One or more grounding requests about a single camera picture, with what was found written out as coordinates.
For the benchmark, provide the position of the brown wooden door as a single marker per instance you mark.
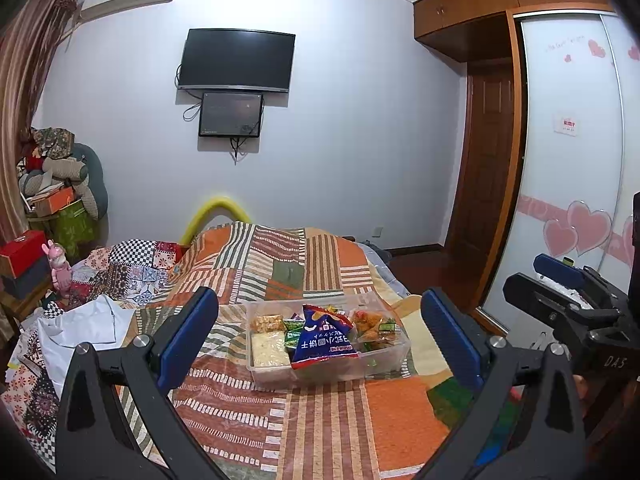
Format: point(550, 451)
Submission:
point(487, 160)

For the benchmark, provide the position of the blue triangular snack packet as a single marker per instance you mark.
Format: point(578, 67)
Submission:
point(322, 345)

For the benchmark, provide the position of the dark box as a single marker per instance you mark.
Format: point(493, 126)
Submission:
point(25, 282)

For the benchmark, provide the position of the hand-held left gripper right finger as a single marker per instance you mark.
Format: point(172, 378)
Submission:
point(450, 335)

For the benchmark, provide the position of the dotted grey stuffed toy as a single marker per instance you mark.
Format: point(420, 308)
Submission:
point(65, 170)

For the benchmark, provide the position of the green blue colourful mat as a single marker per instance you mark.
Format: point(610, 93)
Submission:
point(460, 400)

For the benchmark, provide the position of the small black wall monitor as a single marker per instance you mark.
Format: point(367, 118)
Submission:
point(230, 115)

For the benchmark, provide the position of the white cloth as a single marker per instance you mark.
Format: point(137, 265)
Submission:
point(85, 335)

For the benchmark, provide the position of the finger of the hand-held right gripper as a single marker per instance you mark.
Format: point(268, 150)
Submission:
point(555, 267)
point(545, 305)

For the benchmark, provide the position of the red box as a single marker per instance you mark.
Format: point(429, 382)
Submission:
point(22, 252)

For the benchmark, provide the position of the pink rabbit toy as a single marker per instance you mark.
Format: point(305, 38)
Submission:
point(60, 270)

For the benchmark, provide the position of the striped brown curtain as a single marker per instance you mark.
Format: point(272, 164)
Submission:
point(25, 85)

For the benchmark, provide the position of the beige cracker block packet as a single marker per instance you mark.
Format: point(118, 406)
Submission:
point(270, 350)

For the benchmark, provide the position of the wooden overhead cabinet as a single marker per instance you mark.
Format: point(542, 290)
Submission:
point(475, 5)

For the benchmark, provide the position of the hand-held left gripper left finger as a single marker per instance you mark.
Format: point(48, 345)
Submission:
point(192, 335)

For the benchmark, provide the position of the orange snack packet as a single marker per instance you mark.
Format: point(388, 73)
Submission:
point(265, 322)

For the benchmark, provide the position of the green patterned bag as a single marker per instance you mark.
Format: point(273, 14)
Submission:
point(75, 225)

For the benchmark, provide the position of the yellow hoop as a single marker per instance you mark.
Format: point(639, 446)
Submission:
point(210, 207)

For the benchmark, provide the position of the clear plastic container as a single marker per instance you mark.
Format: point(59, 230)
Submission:
point(325, 377)

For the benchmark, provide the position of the checkered patchwork quilt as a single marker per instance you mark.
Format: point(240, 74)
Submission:
point(130, 265)

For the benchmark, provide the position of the black wall television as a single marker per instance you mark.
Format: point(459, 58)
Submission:
point(235, 60)

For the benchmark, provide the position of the orange cardboard box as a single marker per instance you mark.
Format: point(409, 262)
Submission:
point(55, 202)

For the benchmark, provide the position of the striped patchwork blanket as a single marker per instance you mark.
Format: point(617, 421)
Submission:
point(320, 425)

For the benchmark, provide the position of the red white door sticker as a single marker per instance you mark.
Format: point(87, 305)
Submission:
point(567, 125)

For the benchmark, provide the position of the person's right hand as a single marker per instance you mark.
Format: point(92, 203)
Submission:
point(581, 386)

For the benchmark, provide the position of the grey blue round cushion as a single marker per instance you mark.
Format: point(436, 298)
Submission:
point(97, 180)

